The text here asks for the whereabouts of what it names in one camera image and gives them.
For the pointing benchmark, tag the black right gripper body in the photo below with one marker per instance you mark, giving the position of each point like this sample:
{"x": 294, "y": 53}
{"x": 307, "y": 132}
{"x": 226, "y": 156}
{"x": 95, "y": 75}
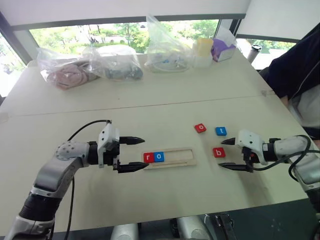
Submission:
{"x": 248, "y": 156}

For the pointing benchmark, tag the white tumbler with black lid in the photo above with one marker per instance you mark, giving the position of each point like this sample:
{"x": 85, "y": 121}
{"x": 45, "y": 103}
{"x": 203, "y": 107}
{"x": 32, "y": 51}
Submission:
{"x": 254, "y": 52}

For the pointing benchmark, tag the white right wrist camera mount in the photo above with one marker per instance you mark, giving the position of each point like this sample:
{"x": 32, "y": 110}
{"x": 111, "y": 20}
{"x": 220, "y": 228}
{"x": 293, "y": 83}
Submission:
{"x": 251, "y": 142}

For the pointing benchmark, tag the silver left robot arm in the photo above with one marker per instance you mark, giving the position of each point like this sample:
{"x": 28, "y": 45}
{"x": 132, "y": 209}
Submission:
{"x": 62, "y": 162}

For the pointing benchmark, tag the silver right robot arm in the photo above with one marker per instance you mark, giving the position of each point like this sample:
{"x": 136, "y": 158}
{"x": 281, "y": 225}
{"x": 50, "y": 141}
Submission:
{"x": 303, "y": 165}

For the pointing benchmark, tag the large silver rounded shape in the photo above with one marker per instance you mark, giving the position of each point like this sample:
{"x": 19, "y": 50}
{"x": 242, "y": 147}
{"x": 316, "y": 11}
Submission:
{"x": 191, "y": 228}

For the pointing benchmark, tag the plastic bag with pink cloth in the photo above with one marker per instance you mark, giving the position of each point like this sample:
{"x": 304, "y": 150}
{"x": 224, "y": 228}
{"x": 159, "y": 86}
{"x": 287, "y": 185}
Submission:
{"x": 67, "y": 72}

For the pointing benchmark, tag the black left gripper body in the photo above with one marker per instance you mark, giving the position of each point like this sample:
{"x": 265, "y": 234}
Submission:
{"x": 112, "y": 155}

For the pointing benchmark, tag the plastic bag with grey items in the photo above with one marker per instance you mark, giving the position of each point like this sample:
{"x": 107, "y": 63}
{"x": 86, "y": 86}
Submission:
{"x": 117, "y": 65}

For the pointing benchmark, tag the red letter r block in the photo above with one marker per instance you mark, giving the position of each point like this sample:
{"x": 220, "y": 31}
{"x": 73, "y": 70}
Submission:
{"x": 148, "y": 157}

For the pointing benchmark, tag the wooden letter tray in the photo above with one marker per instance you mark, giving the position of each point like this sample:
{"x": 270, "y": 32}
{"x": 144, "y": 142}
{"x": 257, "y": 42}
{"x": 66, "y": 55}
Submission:
{"x": 178, "y": 158}

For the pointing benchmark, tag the red letter o block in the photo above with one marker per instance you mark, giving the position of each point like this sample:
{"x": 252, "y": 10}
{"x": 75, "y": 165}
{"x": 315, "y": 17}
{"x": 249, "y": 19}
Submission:
{"x": 200, "y": 128}

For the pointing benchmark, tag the black metal bracket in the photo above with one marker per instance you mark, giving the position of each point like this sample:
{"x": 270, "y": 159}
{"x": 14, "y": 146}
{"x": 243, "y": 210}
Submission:
{"x": 223, "y": 226}

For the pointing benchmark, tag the yellow sponge block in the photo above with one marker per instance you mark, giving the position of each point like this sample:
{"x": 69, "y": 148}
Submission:
{"x": 204, "y": 47}

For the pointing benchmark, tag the red letter b block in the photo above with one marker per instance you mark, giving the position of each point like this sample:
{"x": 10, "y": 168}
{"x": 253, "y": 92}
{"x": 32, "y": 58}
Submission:
{"x": 219, "y": 152}

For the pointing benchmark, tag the blue letter t block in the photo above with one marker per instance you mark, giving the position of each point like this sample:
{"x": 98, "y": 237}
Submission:
{"x": 221, "y": 131}

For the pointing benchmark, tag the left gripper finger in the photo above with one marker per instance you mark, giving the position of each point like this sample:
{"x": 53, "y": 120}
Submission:
{"x": 133, "y": 167}
{"x": 132, "y": 140}

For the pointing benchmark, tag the blue letter o block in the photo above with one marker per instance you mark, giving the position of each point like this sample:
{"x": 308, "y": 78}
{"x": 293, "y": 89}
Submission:
{"x": 159, "y": 156}

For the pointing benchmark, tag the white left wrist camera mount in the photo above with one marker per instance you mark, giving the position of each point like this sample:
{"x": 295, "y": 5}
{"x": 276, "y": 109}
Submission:
{"x": 106, "y": 136}

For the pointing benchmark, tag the small silver rounded shape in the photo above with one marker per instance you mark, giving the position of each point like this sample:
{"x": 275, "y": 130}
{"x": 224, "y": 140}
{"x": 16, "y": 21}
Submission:
{"x": 125, "y": 232}

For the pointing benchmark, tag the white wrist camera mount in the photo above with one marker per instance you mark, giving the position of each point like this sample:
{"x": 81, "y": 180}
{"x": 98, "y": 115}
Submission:
{"x": 251, "y": 142}
{"x": 106, "y": 136}

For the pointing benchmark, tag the tall clear plastic bag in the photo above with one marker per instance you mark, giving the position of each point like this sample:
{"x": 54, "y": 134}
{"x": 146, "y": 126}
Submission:
{"x": 166, "y": 52}

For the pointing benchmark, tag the clear plastic container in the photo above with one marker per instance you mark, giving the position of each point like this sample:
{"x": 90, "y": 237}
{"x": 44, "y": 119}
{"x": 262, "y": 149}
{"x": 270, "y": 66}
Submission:
{"x": 201, "y": 61}

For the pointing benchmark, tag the person in dark jacket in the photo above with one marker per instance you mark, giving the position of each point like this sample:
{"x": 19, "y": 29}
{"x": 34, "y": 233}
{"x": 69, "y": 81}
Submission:
{"x": 297, "y": 72}

